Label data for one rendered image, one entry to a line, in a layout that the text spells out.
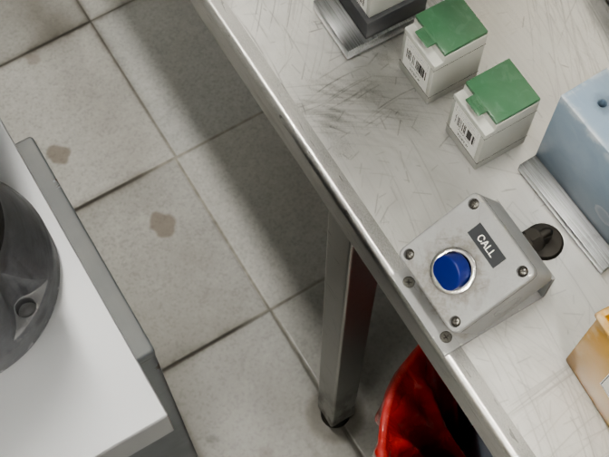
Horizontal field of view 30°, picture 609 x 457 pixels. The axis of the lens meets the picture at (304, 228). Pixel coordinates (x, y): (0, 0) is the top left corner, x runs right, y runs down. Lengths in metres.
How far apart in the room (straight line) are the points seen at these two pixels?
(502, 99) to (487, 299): 0.15
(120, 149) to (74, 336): 1.11
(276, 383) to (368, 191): 0.88
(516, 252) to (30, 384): 0.33
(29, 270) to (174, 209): 1.07
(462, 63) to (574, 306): 0.20
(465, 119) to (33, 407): 0.36
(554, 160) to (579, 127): 0.06
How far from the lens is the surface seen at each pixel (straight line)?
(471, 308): 0.76
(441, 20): 0.85
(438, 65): 0.84
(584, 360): 0.79
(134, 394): 0.76
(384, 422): 1.24
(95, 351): 0.77
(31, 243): 0.76
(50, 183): 0.87
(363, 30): 0.89
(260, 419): 1.69
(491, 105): 0.82
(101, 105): 1.91
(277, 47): 0.91
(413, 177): 0.86
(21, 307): 0.78
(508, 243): 0.76
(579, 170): 0.82
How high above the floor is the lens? 1.65
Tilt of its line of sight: 67 degrees down
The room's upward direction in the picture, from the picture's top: straight up
